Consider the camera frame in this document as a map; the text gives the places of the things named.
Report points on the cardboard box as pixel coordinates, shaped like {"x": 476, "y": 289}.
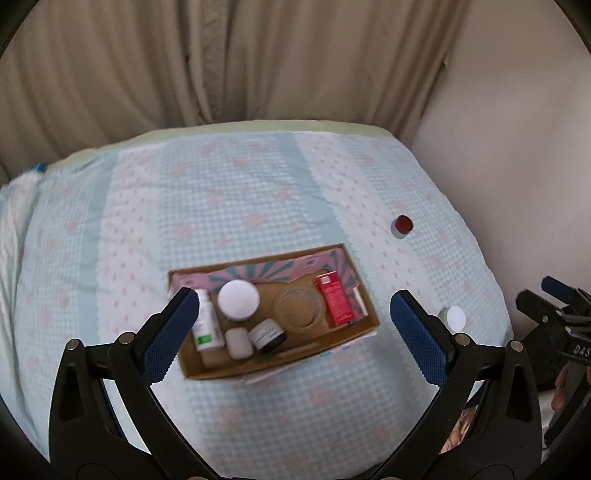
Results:
{"x": 281, "y": 362}

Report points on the small white-lidded jar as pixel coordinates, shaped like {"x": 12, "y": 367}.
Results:
{"x": 455, "y": 317}

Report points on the pink patterned cloth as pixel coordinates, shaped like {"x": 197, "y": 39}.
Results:
{"x": 459, "y": 429}

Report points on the red carton box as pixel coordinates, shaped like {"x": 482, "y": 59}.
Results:
{"x": 336, "y": 302}

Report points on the beige curtain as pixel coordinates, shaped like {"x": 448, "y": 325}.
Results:
{"x": 207, "y": 60}

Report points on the white earbuds case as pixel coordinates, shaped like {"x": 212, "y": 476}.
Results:
{"x": 239, "y": 344}

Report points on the pale green mattress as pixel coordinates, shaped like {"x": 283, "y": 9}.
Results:
{"x": 277, "y": 125}

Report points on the white pill bottle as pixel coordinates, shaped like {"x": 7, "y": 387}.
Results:
{"x": 206, "y": 323}

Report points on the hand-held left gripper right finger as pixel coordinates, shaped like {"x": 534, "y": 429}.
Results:
{"x": 415, "y": 337}

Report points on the dark red small cap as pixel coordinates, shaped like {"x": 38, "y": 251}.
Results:
{"x": 403, "y": 224}

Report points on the small blue object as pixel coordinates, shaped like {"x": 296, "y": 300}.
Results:
{"x": 39, "y": 167}

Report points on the person's right hand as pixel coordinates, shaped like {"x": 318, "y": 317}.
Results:
{"x": 562, "y": 387}

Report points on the white round cream jar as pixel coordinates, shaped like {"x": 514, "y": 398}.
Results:
{"x": 238, "y": 297}

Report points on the clear round plastic lid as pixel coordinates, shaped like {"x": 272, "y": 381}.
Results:
{"x": 319, "y": 310}

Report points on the white crumpled quilt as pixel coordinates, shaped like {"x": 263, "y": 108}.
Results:
{"x": 14, "y": 221}

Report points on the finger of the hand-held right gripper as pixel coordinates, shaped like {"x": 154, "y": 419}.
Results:
{"x": 538, "y": 307}
{"x": 561, "y": 288}

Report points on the blue checkered blanket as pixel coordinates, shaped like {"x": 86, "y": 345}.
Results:
{"x": 231, "y": 194}

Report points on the small dark jar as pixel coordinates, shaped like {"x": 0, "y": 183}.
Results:
{"x": 268, "y": 336}

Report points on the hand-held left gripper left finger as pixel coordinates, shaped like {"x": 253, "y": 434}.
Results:
{"x": 173, "y": 332}

